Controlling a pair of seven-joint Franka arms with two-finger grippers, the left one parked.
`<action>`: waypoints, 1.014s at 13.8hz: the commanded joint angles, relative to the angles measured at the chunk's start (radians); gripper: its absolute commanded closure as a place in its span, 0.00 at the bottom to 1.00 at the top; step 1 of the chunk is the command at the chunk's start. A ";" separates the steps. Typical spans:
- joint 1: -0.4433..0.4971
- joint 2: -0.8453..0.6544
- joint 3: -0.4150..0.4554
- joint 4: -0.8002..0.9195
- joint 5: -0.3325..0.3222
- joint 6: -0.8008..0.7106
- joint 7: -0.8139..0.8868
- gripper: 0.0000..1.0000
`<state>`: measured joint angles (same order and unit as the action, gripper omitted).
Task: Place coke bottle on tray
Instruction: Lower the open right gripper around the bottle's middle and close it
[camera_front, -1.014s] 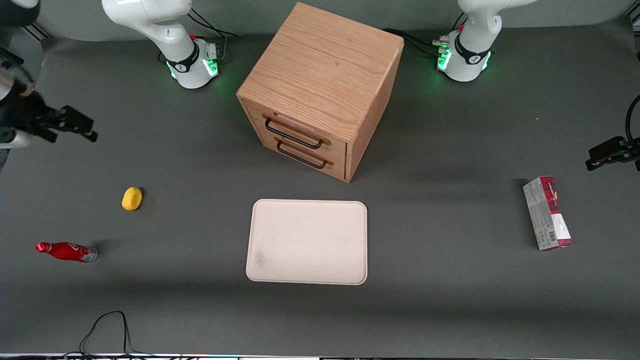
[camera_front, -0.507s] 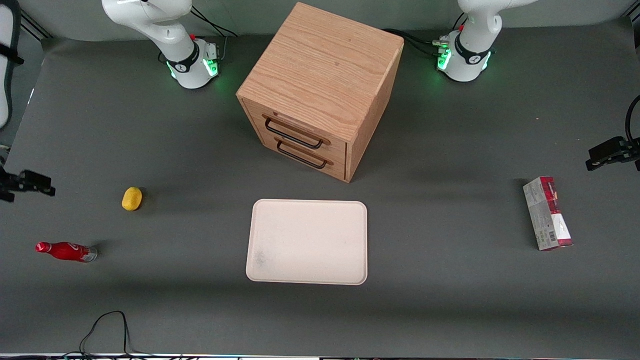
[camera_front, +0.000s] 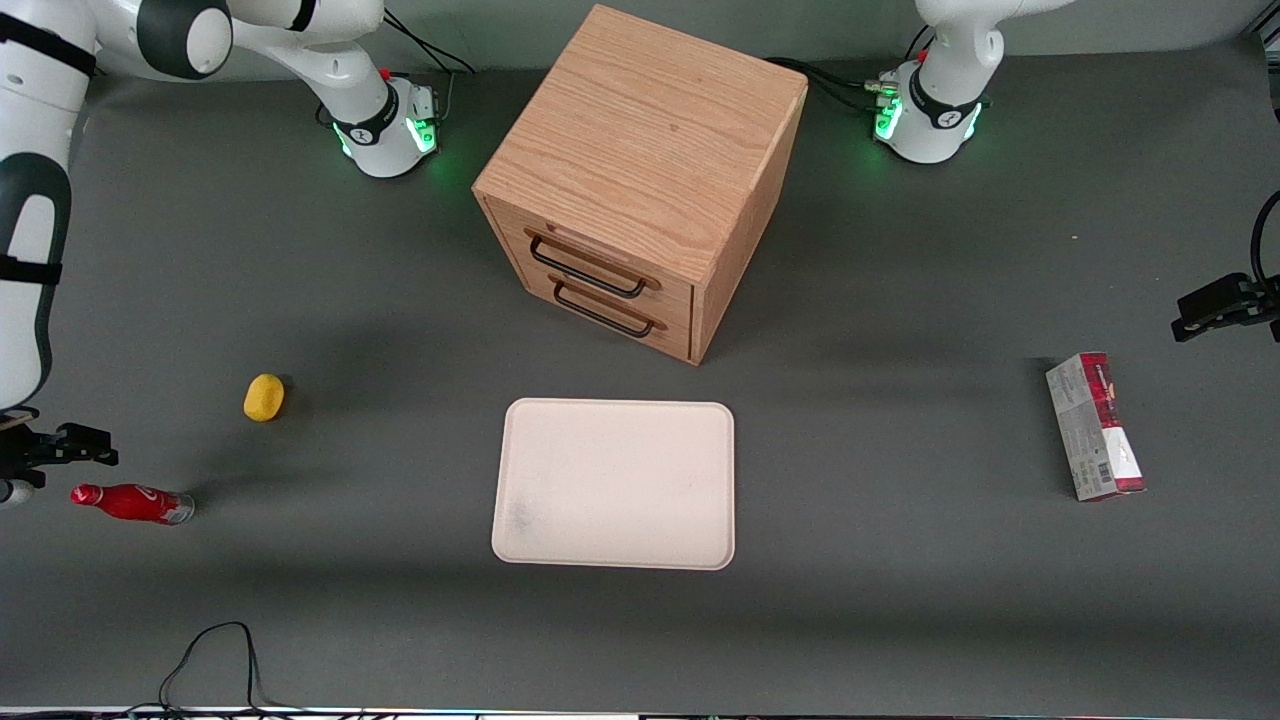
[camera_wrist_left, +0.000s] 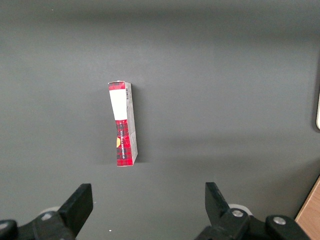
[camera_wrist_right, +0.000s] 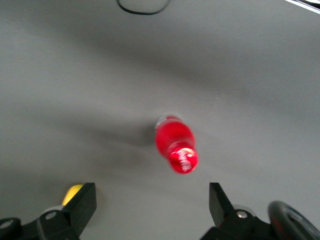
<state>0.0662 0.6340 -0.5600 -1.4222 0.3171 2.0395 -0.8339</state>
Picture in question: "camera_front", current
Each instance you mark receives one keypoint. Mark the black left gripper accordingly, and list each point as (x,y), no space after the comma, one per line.
(1243,298)

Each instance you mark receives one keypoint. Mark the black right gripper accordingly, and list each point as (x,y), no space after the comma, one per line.
(30,450)

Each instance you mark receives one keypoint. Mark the red coke bottle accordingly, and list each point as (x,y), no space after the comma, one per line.
(135,502)

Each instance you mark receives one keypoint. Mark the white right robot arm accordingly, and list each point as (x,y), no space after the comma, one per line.
(30,300)

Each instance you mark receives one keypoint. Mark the beige plastic tray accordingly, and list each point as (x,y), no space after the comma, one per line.
(615,485)

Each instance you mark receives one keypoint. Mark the red and grey carton box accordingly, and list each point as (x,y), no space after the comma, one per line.
(1094,425)

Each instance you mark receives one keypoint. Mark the yellow lemon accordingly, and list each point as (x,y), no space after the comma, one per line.
(264,397)

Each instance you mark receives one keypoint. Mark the wooden drawer cabinet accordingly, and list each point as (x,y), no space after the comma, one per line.
(640,160)

